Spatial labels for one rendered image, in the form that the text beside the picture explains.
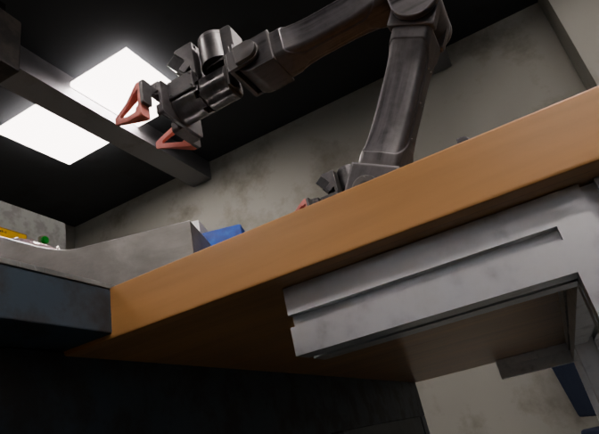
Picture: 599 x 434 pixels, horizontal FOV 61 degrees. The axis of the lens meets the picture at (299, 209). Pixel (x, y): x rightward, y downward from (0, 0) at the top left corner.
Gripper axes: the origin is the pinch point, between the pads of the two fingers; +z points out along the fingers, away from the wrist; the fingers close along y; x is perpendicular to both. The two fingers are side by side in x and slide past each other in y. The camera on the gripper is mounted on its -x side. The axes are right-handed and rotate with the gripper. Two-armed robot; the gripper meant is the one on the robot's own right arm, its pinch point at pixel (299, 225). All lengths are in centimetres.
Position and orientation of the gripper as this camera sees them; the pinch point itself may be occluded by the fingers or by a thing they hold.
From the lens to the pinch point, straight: 138.1
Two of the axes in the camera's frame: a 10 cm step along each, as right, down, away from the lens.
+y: -4.5, -2.9, -8.4
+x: 2.1, 8.8, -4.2
